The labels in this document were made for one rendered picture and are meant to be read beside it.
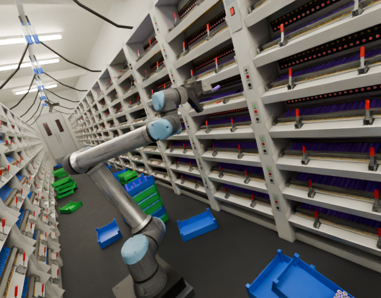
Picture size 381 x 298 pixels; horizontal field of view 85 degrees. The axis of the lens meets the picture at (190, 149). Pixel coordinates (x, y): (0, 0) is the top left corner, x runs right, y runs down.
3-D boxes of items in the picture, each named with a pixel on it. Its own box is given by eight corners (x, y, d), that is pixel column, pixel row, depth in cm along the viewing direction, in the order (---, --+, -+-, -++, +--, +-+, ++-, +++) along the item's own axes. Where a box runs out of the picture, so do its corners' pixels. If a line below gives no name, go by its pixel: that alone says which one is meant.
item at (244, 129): (257, 138, 123) (247, 119, 117) (196, 139, 173) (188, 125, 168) (273, 117, 131) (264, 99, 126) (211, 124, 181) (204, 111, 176)
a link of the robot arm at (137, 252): (126, 282, 109) (113, 255, 105) (139, 257, 125) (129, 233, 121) (152, 280, 105) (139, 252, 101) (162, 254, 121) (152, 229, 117)
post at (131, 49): (178, 194, 247) (123, 40, 206) (175, 193, 254) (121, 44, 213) (191, 187, 257) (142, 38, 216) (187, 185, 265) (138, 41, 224)
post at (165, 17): (218, 211, 189) (152, 0, 148) (211, 209, 196) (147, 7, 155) (233, 200, 199) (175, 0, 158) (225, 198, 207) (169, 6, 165)
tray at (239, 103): (249, 106, 118) (242, 92, 115) (190, 117, 168) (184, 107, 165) (267, 88, 126) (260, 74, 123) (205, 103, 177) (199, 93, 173)
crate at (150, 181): (126, 199, 175) (123, 191, 173) (117, 195, 190) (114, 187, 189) (155, 182, 193) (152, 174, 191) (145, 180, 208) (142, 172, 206)
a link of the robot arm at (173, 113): (162, 138, 102) (154, 114, 99) (168, 133, 113) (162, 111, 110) (179, 135, 100) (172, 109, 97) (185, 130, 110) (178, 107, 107)
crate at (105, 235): (122, 237, 197) (119, 230, 195) (101, 249, 188) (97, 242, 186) (117, 224, 223) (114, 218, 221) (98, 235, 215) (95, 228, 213)
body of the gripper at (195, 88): (202, 79, 111) (184, 83, 105) (206, 95, 113) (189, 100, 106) (194, 83, 117) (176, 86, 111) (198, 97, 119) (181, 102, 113)
